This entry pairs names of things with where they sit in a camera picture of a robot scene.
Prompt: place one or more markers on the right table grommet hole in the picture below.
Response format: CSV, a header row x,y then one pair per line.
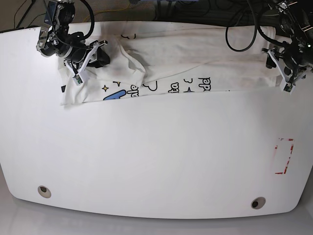
x,y
258,203

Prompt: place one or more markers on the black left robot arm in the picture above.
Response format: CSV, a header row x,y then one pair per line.
x,y
296,20

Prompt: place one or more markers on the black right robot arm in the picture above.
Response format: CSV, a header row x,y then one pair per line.
x,y
54,39

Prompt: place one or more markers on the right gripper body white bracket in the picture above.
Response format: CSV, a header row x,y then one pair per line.
x,y
77,61

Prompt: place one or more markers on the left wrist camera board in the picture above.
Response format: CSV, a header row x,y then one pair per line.
x,y
289,88

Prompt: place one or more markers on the red tape rectangle marking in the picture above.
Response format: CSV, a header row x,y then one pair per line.
x,y
282,155

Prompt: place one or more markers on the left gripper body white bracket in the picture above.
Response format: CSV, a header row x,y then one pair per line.
x,y
290,70

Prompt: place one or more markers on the table grommet hole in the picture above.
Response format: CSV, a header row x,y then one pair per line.
x,y
258,203
44,192

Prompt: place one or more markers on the left table grommet hole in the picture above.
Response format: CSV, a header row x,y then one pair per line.
x,y
44,192

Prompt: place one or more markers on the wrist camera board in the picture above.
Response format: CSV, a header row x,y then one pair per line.
x,y
289,88
80,79

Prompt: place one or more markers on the white printed t-shirt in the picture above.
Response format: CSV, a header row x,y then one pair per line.
x,y
170,62

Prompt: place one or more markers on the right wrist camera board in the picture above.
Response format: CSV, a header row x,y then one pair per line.
x,y
80,79

